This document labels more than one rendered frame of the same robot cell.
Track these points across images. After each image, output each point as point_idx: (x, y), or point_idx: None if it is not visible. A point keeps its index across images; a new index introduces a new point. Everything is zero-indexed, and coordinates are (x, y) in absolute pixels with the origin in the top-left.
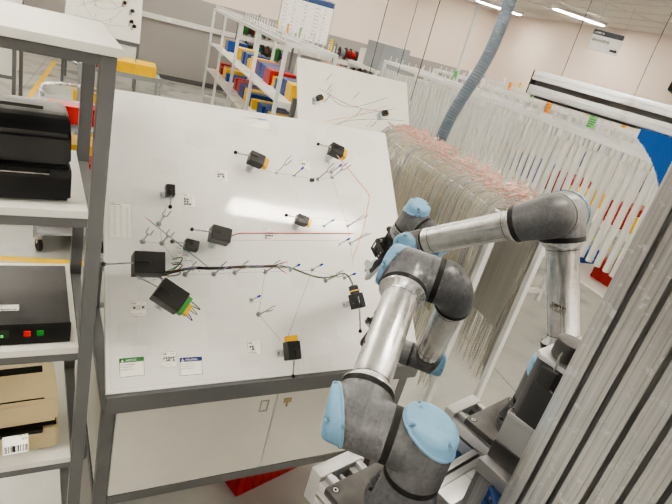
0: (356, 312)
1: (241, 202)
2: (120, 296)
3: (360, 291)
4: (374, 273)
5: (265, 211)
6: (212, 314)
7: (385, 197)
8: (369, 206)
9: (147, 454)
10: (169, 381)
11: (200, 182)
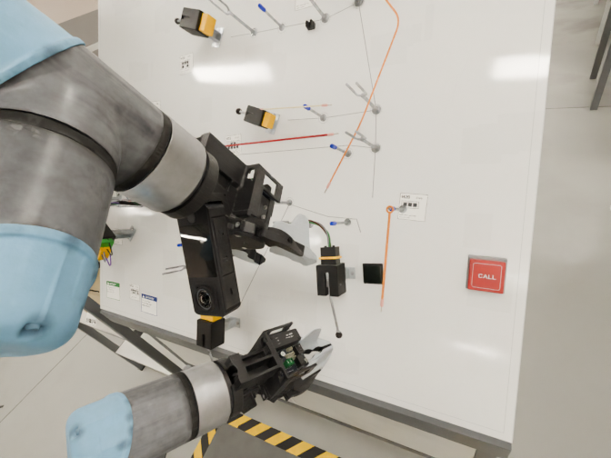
0: (361, 291)
1: (205, 100)
2: (107, 223)
3: (379, 252)
4: (245, 257)
5: (232, 107)
6: (167, 253)
7: (515, 4)
8: (449, 47)
9: (185, 352)
10: (134, 313)
11: (165, 82)
